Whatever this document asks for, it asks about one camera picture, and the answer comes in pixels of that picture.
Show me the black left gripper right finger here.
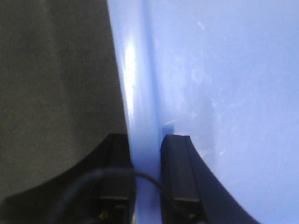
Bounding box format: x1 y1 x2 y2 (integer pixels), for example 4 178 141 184
160 135 258 224

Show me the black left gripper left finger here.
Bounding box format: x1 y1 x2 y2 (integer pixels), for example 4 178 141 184
0 134 136 224

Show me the blue plastic tray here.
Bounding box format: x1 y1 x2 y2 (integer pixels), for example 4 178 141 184
107 0 299 224

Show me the black textured table mat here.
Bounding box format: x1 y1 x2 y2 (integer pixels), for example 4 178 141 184
0 0 126 199

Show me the black cable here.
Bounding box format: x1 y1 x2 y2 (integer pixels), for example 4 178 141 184
56 168 187 224

